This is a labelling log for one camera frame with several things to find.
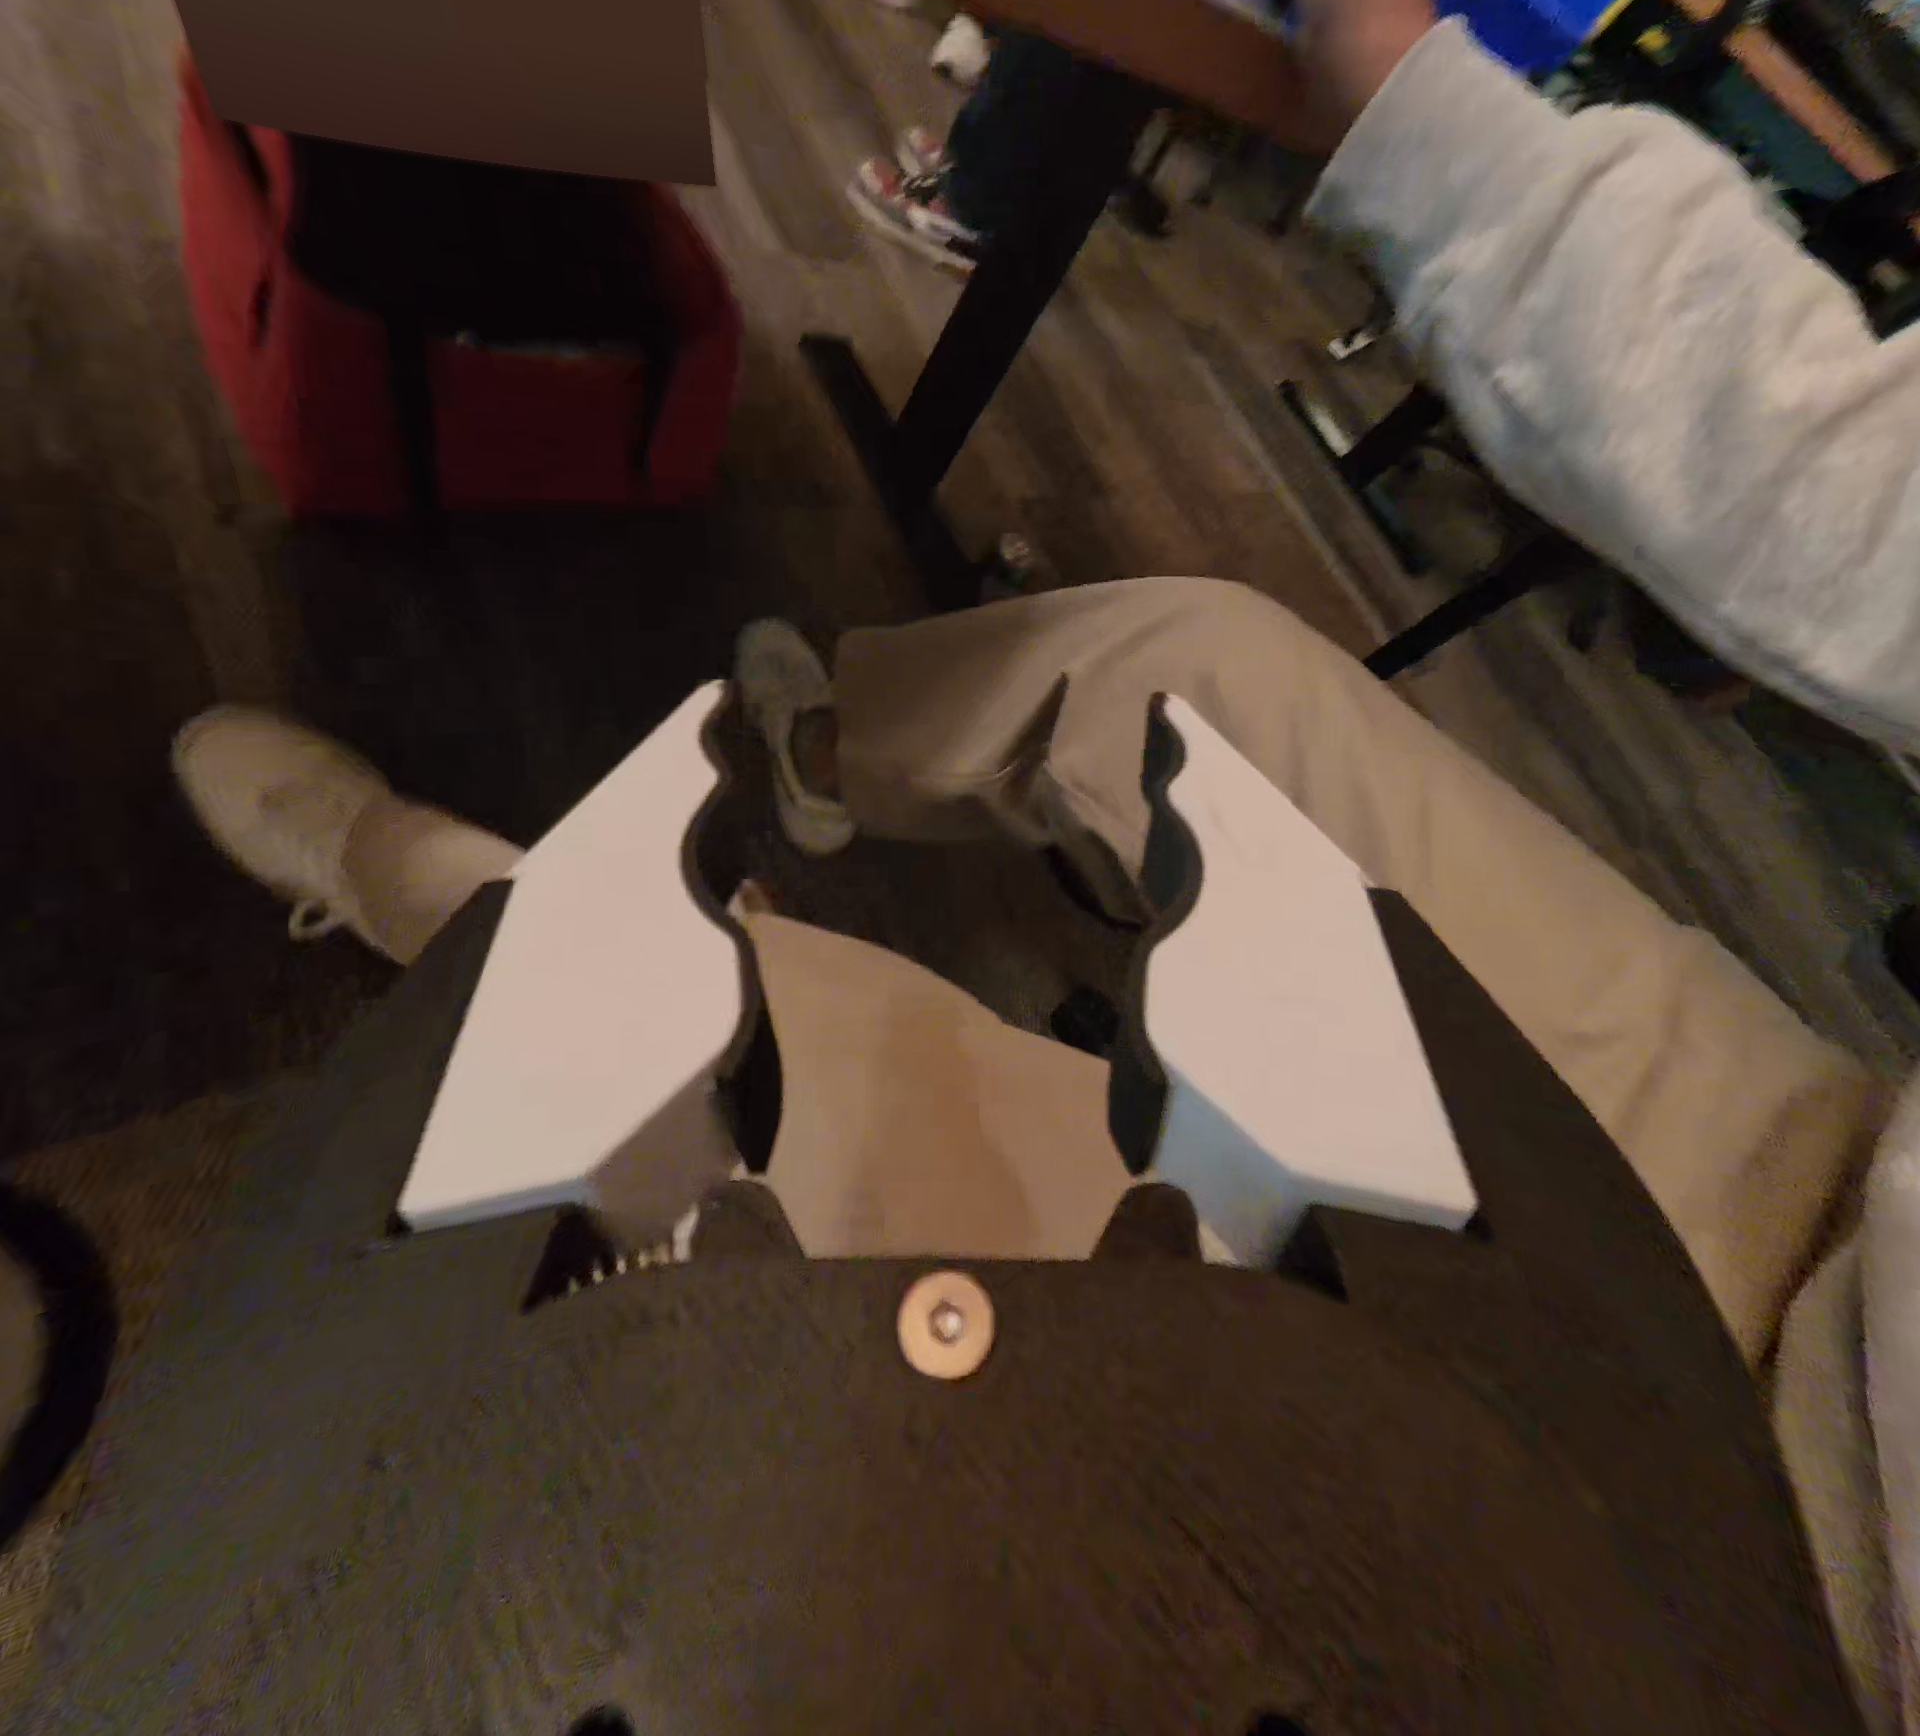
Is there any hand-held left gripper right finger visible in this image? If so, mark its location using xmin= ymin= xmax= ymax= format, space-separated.
xmin=1105 ymin=692 xmax=1481 ymax=1270

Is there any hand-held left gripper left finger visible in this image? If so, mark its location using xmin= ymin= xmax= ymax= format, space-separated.
xmin=393 ymin=677 xmax=785 ymax=1236

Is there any person's right forearm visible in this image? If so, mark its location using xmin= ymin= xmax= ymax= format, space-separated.
xmin=1303 ymin=18 xmax=1920 ymax=756

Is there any white sneaker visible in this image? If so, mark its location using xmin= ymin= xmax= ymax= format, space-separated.
xmin=168 ymin=700 xmax=409 ymax=945
xmin=732 ymin=614 xmax=860 ymax=859

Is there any black metal table leg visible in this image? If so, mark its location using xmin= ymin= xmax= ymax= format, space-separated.
xmin=1277 ymin=325 xmax=1596 ymax=684
xmin=798 ymin=39 xmax=1159 ymax=616

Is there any red fabric bag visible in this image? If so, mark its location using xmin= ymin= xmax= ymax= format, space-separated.
xmin=176 ymin=55 xmax=747 ymax=525

